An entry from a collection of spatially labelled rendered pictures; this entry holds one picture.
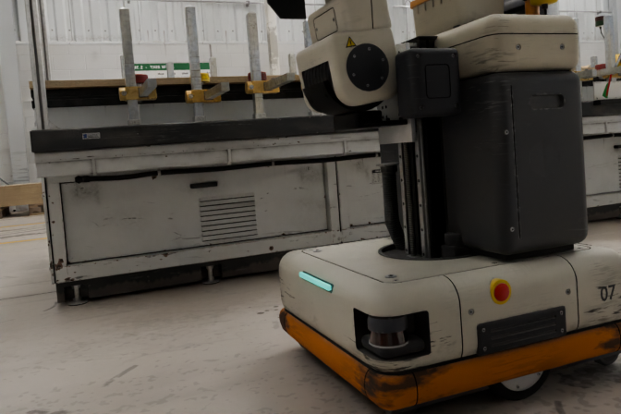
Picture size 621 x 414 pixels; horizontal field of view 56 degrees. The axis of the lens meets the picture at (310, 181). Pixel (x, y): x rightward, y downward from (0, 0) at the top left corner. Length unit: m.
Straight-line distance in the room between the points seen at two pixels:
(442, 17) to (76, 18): 8.50
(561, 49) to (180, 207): 1.73
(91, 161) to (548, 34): 1.65
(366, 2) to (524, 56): 0.36
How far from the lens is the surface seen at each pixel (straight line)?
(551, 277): 1.34
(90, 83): 2.50
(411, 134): 1.38
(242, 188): 2.66
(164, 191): 2.59
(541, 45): 1.38
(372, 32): 1.33
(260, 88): 2.43
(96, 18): 9.74
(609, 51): 3.59
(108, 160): 2.34
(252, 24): 2.48
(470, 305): 1.22
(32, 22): 2.38
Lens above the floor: 0.55
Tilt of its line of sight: 3 degrees down
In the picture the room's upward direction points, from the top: 4 degrees counter-clockwise
